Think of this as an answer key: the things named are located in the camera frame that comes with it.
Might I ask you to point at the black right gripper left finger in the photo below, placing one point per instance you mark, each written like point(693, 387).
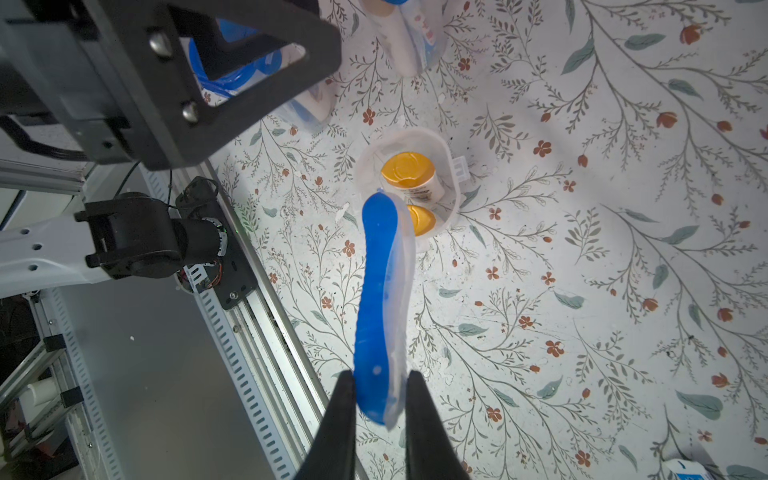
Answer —
point(332, 454)

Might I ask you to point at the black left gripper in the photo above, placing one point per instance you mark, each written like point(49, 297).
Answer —
point(60, 98)

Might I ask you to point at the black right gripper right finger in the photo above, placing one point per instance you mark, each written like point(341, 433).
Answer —
point(429, 452)

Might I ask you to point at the yellow cap bottle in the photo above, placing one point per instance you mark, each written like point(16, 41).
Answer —
point(415, 175)
point(424, 221)

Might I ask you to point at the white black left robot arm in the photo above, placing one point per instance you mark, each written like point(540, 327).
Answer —
point(131, 234)

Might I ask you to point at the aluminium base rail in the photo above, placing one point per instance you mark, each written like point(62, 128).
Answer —
point(190, 376)

